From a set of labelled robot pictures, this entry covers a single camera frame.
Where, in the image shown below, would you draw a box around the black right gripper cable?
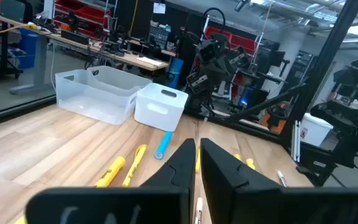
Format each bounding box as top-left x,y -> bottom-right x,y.
202,7 -> 227,35

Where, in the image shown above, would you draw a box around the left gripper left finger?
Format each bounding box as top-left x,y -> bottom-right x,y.
25,138 -> 197,224

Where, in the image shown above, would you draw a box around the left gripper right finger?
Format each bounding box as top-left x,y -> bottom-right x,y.
200,138 -> 358,224

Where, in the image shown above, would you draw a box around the red wall bins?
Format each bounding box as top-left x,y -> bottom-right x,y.
205,26 -> 257,55

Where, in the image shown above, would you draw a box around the teal highlighter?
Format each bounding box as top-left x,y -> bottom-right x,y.
154,131 -> 174,161

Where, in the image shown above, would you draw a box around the brown marker with white end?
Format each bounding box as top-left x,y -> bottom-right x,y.
276,170 -> 289,188

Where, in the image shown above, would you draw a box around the orange and white marker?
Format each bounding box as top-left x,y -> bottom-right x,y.
193,197 -> 204,224

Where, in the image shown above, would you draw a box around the white lidded bucket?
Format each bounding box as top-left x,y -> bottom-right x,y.
299,112 -> 334,147

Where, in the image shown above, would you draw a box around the long wooden workbench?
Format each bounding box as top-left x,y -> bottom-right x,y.
0,11 -> 170,96

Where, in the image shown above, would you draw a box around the white paper note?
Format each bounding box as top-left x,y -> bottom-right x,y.
152,2 -> 167,15

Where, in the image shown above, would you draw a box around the black equipment stand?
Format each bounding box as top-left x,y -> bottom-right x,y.
295,52 -> 358,187

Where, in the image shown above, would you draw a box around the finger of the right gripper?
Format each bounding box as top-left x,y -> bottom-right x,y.
227,46 -> 250,70
187,72 -> 210,94

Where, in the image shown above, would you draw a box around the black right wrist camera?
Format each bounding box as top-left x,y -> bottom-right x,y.
196,39 -> 218,63

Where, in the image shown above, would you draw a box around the clear plastic divided bin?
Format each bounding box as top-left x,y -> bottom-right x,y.
55,65 -> 153,126

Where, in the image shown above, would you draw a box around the red bin shelf rack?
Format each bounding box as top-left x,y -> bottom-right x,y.
53,0 -> 113,40

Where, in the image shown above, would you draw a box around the white plastic bin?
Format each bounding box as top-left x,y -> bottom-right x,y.
134,82 -> 189,133

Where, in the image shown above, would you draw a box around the blue plastic bin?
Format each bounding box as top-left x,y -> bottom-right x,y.
7,27 -> 39,70

